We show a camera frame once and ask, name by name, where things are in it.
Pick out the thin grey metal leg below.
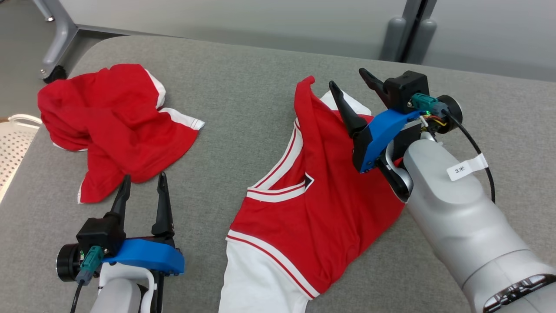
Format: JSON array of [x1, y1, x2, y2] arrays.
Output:
[[33, 0, 56, 22]]

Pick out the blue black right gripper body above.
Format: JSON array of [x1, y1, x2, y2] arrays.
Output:
[[352, 109, 424, 174]]

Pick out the teal left cable connector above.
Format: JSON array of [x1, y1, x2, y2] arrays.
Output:
[[76, 246, 105, 285]]

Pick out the white perforated laundry basket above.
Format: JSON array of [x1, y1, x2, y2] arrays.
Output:
[[0, 114, 43, 203]]

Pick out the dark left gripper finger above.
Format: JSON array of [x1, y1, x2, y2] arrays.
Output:
[[151, 172, 175, 237], [109, 175, 132, 218]]

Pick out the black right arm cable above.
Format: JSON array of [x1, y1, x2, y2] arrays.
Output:
[[443, 111, 496, 205]]

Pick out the red shorts with white trim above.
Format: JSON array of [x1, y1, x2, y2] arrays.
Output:
[[37, 64, 205, 204]]

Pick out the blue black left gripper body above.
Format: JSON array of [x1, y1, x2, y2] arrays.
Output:
[[102, 237, 185, 313]]

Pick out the red white basketball jersey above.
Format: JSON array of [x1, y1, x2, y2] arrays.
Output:
[[218, 76, 407, 313]]

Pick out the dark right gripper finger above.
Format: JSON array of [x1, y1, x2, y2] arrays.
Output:
[[329, 80, 367, 140], [359, 68, 388, 105]]

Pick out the teal right cable connector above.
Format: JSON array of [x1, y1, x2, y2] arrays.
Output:
[[410, 93, 448, 118]]

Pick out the grey cylindrical post foot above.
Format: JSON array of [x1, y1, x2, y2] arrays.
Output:
[[407, 20, 437, 66], [380, 17, 407, 61]]

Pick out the white paper cable label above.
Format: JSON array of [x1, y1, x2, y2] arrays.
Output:
[[447, 153, 489, 182]]

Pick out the grey metal table leg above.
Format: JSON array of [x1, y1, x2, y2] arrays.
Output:
[[39, 0, 79, 81]]

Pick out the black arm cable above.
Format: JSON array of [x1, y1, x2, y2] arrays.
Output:
[[443, 111, 496, 205], [69, 280, 86, 313]]

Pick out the grey partition post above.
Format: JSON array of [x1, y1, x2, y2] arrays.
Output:
[[400, 0, 430, 65]]

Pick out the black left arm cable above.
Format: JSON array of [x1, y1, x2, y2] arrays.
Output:
[[69, 280, 86, 313]]

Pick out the teal cable connector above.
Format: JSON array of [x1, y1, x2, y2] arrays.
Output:
[[76, 246, 105, 285], [410, 93, 448, 118]]

